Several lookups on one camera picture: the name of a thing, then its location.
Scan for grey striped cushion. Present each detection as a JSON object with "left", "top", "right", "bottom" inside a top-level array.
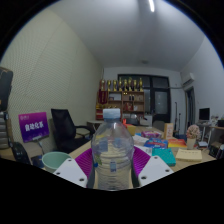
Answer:
[{"left": 0, "top": 110, "right": 10, "bottom": 150}]

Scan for yellow notebook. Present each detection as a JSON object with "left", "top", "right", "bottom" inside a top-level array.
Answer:
[{"left": 175, "top": 148, "right": 203, "bottom": 163}]

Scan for dark glass door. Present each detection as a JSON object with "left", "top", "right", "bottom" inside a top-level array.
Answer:
[{"left": 117, "top": 74, "right": 171, "bottom": 124}]

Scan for pale green cup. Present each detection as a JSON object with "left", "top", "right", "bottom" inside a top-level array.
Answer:
[{"left": 41, "top": 151, "right": 72, "bottom": 174}]

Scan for purple sign board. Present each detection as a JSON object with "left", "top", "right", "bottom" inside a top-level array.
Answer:
[{"left": 17, "top": 111, "right": 51, "bottom": 144}]

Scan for pink box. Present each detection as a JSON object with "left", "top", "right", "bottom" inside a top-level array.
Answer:
[{"left": 140, "top": 130, "right": 163, "bottom": 139}]

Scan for teal book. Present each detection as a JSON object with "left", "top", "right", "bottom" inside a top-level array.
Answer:
[{"left": 151, "top": 147, "right": 177, "bottom": 167}]

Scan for pink flowers in white pot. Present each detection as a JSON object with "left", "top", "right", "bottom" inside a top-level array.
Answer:
[{"left": 185, "top": 124, "right": 202, "bottom": 150}]

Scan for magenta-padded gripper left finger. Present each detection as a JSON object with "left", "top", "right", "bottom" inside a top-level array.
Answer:
[{"left": 53, "top": 147, "right": 94, "bottom": 189}]

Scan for yellow gift box red ribbon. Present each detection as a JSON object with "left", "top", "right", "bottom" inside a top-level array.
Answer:
[{"left": 121, "top": 118, "right": 138, "bottom": 136}]

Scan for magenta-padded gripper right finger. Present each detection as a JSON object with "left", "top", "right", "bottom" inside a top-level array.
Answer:
[{"left": 132, "top": 145, "right": 175, "bottom": 188}]

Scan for black computer monitor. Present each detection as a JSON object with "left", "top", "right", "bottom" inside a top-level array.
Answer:
[{"left": 198, "top": 107, "right": 211, "bottom": 122}]

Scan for black office chair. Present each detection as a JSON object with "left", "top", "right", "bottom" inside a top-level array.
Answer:
[{"left": 50, "top": 108, "right": 96, "bottom": 154}]

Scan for ceiling tube light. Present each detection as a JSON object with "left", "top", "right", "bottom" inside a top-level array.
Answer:
[{"left": 148, "top": 0, "right": 156, "bottom": 13}]

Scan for black chair back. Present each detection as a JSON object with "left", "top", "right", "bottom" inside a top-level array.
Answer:
[{"left": 9, "top": 141, "right": 33, "bottom": 166}]

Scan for orange upright carton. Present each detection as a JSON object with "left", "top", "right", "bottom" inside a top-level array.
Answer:
[{"left": 163, "top": 122, "right": 175, "bottom": 140}]

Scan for white wall air conditioner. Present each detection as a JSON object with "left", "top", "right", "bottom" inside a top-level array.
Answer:
[{"left": 180, "top": 72, "right": 195, "bottom": 87}]

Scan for red shelf unit with trophies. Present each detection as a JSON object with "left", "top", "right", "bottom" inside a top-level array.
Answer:
[{"left": 95, "top": 77, "right": 146, "bottom": 122}]

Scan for clear plastic water bottle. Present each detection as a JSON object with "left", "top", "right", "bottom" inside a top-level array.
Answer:
[{"left": 91, "top": 108, "right": 136, "bottom": 191}]

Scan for blue book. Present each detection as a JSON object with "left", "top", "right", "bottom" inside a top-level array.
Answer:
[{"left": 143, "top": 137, "right": 169, "bottom": 149}]

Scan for black case with tan trim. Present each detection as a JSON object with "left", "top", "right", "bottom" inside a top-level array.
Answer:
[{"left": 0, "top": 66, "right": 14, "bottom": 113}]

